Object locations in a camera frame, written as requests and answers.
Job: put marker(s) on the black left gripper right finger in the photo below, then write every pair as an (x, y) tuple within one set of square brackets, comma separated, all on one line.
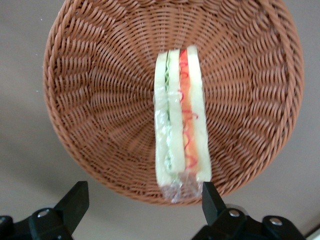
[(215, 210)]

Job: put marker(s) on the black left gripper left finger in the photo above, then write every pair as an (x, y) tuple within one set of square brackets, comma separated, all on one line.
[(72, 207)]

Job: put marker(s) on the plastic-wrapped triangle sandwich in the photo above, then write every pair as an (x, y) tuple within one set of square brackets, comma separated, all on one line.
[(175, 112)]

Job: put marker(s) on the round brown wicker basket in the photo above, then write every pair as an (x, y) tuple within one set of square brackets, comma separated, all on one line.
[(100, 100)]

